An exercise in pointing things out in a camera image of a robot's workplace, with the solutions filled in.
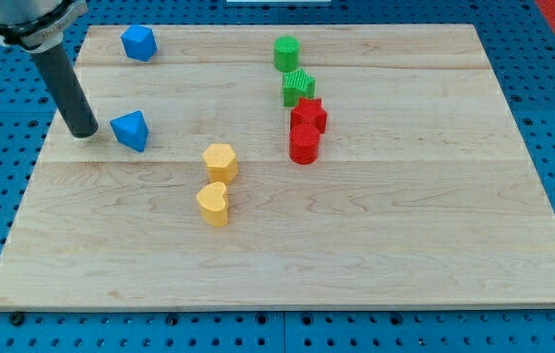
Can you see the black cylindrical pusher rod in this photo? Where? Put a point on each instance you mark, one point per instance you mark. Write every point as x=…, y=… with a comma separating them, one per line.
x=57, y=71

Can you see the blue triangle block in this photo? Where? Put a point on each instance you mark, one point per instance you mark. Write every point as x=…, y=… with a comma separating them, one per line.
x=131, y=130

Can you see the yellow hexagon block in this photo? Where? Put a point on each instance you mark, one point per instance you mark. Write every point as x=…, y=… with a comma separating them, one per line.
x=220, y=162

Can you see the blue cube block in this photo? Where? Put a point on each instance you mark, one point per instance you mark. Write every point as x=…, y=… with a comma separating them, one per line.
x=139, y=42

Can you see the yellow heart block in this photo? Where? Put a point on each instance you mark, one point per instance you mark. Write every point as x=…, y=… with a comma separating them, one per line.
x=213, y=204

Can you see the green cylinder block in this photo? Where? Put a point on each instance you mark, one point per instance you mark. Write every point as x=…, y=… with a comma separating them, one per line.
x=286, y=54

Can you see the green star block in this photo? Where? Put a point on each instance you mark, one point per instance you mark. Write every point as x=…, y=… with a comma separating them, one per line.
x=295, y=85

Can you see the red cylinder block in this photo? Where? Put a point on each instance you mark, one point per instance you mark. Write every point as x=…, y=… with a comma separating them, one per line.
x=304, y=141

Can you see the red star block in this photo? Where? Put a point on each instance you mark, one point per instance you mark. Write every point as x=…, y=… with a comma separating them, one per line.
x=310, y=111

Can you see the light wooden board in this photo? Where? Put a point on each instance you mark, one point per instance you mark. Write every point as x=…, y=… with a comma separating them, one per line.
x=423, y=195

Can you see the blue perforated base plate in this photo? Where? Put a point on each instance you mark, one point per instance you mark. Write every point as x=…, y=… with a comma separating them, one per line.
x=519, y=40

